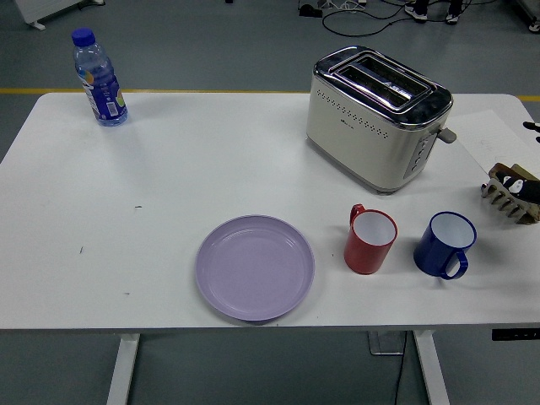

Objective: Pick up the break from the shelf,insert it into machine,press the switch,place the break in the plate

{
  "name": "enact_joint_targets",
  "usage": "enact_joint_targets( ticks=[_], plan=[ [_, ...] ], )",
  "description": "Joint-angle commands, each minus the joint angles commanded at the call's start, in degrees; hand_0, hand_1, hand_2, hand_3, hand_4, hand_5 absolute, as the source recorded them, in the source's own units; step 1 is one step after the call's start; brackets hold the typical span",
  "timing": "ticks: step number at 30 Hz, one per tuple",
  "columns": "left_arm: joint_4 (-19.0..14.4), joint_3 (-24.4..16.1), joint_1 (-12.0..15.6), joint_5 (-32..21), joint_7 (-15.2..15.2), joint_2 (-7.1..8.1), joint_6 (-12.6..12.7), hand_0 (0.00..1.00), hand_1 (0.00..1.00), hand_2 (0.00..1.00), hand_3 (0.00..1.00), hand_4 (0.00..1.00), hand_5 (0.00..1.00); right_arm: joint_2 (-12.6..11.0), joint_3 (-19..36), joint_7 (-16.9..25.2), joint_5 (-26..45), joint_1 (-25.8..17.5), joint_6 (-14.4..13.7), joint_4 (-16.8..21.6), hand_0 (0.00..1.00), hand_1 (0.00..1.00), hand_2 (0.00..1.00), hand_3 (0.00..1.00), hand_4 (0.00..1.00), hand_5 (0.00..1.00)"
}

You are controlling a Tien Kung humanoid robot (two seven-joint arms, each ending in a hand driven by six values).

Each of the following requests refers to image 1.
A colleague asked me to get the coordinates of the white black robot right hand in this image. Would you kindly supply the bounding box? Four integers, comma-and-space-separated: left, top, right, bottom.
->
501, 121, 540, 199

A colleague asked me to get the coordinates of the brown bread slice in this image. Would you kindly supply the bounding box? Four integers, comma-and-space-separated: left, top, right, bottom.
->
488, 162, 540, 225

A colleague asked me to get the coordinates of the cream and chrome toaster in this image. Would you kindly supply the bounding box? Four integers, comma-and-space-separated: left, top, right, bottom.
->
305, 45, 457, 195

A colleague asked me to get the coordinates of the purple round plate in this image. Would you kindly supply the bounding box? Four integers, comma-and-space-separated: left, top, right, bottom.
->
194, 214, 316, 324

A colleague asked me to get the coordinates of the silver metal toast rack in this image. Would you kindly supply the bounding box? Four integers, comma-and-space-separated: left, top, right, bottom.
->
480, 177, 533, 223

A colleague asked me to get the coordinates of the white paper sheet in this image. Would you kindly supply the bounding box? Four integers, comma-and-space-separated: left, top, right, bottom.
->
446, 108, 540, 174

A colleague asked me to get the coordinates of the blue mug white inside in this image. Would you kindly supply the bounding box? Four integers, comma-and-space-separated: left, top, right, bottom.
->
413, 210, 478, 281

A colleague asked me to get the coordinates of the black table control panel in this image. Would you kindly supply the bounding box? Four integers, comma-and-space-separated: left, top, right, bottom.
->
491, 327, 540, 342

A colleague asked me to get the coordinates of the white equipment base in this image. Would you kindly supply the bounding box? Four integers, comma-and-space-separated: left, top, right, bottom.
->
512, 0, 540, 33

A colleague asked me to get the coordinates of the red mug white inside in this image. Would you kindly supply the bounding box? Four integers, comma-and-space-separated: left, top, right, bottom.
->
343, 203, 399, 276

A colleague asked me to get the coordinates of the white table leg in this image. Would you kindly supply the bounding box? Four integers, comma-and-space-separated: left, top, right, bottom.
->
413, 330, 451, 405
105, 332, 141, 405

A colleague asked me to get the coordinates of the clear water bottle blue cap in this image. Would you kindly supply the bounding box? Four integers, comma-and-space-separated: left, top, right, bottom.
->
70, 27, 129, 127

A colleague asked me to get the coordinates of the white floor heater panel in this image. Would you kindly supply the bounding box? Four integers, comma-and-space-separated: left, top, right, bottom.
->
12, 0, 105, 30

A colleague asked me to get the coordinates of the grey metal table bracket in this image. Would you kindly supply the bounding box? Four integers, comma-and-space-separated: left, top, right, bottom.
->
365, 331, 408, 355

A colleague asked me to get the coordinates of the thin black hanging cable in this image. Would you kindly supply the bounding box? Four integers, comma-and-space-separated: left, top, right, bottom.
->
391, 332, 408, 405

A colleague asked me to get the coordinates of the black floor cable loop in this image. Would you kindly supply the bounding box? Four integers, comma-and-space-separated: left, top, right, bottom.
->
322, 0, 406, 35

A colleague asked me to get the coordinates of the white wire floor stand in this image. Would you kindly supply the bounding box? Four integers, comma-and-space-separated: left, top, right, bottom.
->
318, 0, 368, 12

